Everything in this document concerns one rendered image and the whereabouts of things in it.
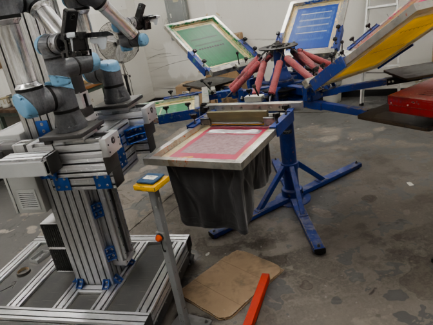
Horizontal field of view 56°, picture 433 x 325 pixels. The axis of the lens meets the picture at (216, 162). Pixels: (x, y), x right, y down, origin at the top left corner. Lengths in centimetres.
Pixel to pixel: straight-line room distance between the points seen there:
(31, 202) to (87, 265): 50
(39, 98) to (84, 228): 88
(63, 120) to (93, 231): 75
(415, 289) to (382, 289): 18
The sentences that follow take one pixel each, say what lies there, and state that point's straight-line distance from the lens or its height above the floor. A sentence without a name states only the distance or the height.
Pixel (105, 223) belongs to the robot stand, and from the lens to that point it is 247.
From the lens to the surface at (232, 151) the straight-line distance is 218.
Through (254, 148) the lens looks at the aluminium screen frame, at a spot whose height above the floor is 99.
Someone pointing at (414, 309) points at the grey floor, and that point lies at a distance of 260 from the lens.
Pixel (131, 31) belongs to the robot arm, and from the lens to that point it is 253.
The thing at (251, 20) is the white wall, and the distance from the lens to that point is 688.
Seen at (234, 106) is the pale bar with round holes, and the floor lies 103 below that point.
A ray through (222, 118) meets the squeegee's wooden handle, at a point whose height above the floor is 101.
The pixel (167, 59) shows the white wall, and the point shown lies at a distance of 777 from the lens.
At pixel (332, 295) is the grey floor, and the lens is 263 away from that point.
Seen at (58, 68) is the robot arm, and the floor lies 157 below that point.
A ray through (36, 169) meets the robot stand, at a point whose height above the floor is 114.
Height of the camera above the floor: 172
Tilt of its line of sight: 22 degrees down
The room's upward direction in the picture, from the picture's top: 10 degrees counter-clockwise
